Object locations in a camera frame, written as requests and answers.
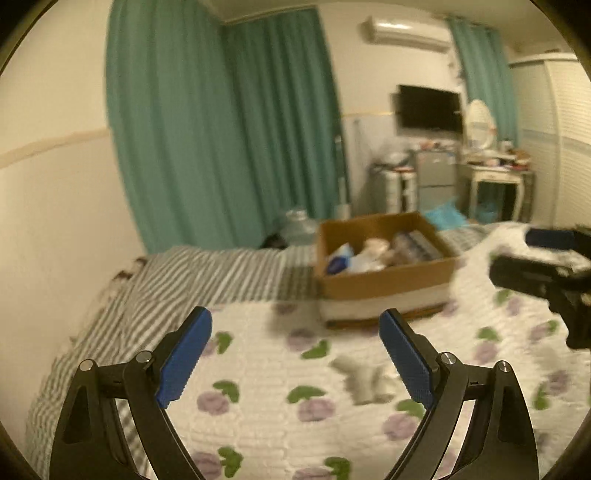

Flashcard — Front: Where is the floral pattern pillow pouch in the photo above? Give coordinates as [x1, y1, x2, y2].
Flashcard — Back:
[392, 230, 445, 265]

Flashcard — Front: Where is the white air conditioner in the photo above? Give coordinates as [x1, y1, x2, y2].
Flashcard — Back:
[363, 16, 452, 53]

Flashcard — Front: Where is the teal curtain by wardrobe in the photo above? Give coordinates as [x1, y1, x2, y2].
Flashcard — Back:
[447, 16, 519, 146]

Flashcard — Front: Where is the grey checked blanket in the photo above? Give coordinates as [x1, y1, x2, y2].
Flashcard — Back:
[22, 221, 491, 480]

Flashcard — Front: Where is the light blue knit sock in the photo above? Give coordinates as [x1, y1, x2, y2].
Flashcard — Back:
[325, 243, 358, 276]

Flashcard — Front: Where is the grey white sock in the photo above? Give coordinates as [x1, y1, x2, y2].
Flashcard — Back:
[329, 356, 400, 406]

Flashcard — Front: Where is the oval vanity mirror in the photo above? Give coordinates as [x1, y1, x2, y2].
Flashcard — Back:
[464, 99, 497, 151]

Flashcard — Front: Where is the small silver refrigerator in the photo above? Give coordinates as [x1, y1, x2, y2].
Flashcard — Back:
[414, 150, 457, 212]

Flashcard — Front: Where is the white dressing table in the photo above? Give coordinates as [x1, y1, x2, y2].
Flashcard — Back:
[458, 152, 536, 223]

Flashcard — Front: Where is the white wardrobe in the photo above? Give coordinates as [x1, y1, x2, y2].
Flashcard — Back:
[510, 53, 590, 227]

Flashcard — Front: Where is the large teal curtain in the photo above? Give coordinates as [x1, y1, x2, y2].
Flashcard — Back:
[105, 1, 349, 253]

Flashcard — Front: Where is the brown cardboard box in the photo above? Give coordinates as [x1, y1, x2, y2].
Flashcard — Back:
[315, 212, 458, 329]

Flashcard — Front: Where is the clear plastic water jug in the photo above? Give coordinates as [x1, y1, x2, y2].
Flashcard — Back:
[281, 208, 318, 246]

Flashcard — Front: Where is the cream lace sock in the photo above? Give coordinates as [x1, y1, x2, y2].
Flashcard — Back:
[351, 238, 391, 273]

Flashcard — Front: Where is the black wall television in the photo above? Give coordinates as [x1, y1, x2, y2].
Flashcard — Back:
[397, 85, 463, 134]

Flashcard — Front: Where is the blue plastic bag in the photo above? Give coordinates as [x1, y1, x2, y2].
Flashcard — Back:
[422, 200, 469, 231]

